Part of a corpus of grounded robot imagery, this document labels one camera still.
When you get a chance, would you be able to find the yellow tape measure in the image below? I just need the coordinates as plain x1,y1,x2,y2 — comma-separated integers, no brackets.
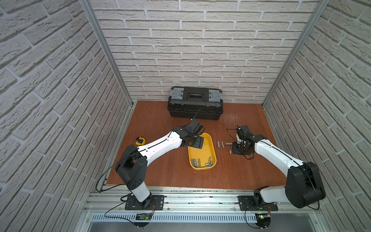
135,136,146,146

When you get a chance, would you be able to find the aluminium rail frame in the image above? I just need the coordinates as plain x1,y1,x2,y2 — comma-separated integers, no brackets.
75,185,329,232

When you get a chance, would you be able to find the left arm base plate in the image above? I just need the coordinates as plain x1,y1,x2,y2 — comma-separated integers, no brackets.
125,194,165,211

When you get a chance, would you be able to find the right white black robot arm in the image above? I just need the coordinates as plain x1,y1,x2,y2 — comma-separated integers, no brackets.
232,125,326,208

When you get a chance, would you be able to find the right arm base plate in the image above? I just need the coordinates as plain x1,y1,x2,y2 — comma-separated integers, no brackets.
238,195,278,212

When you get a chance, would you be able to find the yellow plastic tray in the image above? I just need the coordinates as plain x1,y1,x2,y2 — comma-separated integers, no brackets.
188,133,217,171

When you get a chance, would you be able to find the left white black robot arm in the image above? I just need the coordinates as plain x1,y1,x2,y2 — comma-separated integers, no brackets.
115,119,204,208

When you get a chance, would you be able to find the black plastic toolbox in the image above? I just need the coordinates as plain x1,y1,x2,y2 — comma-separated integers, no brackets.
167,87,224,120

